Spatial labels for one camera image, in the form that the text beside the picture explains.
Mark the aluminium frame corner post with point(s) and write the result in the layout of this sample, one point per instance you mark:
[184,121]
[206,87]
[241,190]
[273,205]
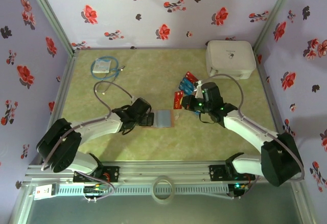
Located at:
[274,11]
[48,11]

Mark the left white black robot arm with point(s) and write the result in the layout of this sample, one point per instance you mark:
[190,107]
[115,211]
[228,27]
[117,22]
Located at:
[97,129]

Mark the blue credit card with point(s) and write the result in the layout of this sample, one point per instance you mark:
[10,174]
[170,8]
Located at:
[184,82]
[188,89]

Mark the clear tape roll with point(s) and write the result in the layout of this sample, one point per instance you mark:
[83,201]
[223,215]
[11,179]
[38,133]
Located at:
[163,201]

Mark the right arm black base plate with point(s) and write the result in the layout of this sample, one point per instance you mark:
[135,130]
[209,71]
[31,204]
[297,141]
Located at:
[217,173]

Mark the white label box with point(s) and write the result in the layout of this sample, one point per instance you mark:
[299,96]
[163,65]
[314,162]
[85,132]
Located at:
[43,192]

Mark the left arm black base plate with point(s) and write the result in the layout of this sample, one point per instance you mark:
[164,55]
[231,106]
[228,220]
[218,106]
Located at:
[112,174]

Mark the aluminium frame rail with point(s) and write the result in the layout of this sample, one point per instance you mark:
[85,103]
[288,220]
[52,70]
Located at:
[163,170]

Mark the white zip storage case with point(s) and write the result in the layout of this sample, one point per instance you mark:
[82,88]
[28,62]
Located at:
[230,55]

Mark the red credit card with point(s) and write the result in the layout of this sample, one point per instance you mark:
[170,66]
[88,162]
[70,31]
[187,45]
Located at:
[191,76]
[177,101]

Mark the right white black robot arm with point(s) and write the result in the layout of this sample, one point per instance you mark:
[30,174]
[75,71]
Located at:
[242,126]

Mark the white blue paper packet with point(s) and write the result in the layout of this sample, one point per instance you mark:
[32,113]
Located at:
[101,65]

